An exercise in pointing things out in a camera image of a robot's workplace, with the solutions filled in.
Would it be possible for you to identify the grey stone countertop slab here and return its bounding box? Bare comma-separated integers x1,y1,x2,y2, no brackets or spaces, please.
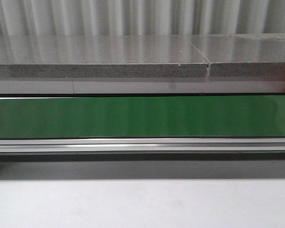
0,35,208,78

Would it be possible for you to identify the green conveyor belt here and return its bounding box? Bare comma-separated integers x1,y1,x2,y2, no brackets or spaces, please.
0,95,285,139

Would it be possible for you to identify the white pleated curtain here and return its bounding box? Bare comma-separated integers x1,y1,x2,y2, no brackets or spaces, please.
0,0,285,36

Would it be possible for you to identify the aluminium conveyor side rail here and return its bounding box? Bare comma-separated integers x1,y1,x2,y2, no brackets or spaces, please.
0,137,285,155

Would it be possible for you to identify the white base panel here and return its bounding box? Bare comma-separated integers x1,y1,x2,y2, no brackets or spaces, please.
0,76,285,95

